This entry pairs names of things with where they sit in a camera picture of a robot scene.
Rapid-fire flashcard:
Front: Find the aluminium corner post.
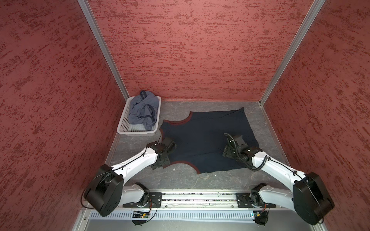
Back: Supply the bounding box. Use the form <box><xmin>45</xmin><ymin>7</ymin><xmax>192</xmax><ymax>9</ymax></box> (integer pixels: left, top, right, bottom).
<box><xmin>78</xmin><ymin>0</ymin><xmax>129</xmax><ymax>100</ymax></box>
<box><xmin>259</xmin><ymin>0</ymin><xmax>326</xmax><ymax>107</ymax></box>

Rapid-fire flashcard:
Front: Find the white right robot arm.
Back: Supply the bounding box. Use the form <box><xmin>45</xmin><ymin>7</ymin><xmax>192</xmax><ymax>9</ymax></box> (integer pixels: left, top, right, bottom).
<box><xmin>223</xmin><ymin>144</ymin><xmax>335</xmax><ymax>225</ymax></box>

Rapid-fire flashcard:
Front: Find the navy tank top red trim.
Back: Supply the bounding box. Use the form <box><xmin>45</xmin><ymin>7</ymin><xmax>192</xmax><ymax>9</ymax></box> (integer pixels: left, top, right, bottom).
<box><xmin>160</xmin><ymin>108</ymin><xmax>259</xmax><ymax>174</ymax></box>

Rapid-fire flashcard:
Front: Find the grey-blue tank top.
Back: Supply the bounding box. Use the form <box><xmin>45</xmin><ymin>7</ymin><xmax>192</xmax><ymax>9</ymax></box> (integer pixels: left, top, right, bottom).
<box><xmin>128</xmin><ymin>90</ymin><xmax>160</xmax><ymax>131</ymax></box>

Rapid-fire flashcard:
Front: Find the left circuit board with wires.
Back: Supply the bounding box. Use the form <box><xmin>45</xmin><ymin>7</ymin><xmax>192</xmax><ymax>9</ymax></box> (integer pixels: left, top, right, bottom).
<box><xmin>131</xmin><ymin>210</ymin><xmax>153</xmax><ymax>226</ymax></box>

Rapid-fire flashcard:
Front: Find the aluminium corner post right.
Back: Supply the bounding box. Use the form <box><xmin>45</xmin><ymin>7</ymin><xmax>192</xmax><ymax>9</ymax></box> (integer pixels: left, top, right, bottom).
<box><xmin>259</xmin><ymin>0</ymin><xmax>326</xmax><ymax>107</ymax></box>

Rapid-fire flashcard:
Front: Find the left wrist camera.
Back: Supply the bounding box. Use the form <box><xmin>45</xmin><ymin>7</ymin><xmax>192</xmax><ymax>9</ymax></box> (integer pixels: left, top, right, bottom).
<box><xmin>161</xmin><ymin>137</ymin><xmax>177</xmax><ymax>154</ymax></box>

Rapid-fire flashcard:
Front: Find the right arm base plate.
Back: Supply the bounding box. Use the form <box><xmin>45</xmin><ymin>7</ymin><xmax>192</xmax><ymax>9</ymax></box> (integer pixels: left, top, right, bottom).
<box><xmin>236</xmin><ymin>193</ymin><xmax>277</xmax><ymax>209</ymax></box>

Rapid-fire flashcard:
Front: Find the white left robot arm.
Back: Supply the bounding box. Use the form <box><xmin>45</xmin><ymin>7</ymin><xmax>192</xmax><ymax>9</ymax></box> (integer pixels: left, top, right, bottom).
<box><xmin>80</xmin><ymin>141</ymin><xmax>176</xmax><ymax>217</ymax></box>

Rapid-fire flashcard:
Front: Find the right circuit board with wires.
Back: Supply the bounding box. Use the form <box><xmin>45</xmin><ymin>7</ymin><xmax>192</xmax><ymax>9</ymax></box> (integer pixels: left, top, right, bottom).
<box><xmin>254</xmin><ymin>210</ymin><xmax>269</xmax><ymax>226</ymax></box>

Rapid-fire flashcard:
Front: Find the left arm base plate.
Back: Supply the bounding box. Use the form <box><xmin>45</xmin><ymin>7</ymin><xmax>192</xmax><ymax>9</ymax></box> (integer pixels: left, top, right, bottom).
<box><xmin>122</xmin><ymin>192</ymin><xmax>163</xmax><ymax>208</ymax></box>

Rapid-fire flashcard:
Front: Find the circuit board with wires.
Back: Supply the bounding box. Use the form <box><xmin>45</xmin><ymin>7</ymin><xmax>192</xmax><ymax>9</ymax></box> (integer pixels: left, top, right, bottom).
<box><xmin>131</xmin><ymin>210</ymin><xmax>153</xmax><ymax>226</ymax></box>
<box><xmin>254</xmin><ymin>210</ymin><xmax>269</xmax><ymax>226</ymax></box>

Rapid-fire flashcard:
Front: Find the aluminium front rail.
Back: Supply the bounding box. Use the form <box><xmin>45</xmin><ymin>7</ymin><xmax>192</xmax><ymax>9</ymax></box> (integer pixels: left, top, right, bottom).
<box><xmin>82</xmin><ymin>190</ymin><xmax>314</xmax><ymax>210</ymax></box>

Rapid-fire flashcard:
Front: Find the aluminium corner post left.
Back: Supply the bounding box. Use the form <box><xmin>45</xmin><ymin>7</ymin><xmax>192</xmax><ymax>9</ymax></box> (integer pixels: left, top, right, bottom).
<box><xmin>78</xmin><ymin>0</ymin><xmax>129</xmax><ymax>100</ymax></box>

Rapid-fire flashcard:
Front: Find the slotted white cable duct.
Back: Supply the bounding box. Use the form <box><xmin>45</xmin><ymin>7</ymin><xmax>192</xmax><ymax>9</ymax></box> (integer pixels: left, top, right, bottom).
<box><xmin>88</xmin><ymin>210</ymin><xmax>255</xmax><ymax>223</ymax></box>

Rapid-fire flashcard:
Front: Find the white plastic laundry basket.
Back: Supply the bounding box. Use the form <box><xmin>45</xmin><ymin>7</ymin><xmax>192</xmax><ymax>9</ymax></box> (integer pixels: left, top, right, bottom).
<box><xmin>117</xmin><ymin>96</ymin><xmax>161</xmax><ymax>137</ymax></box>

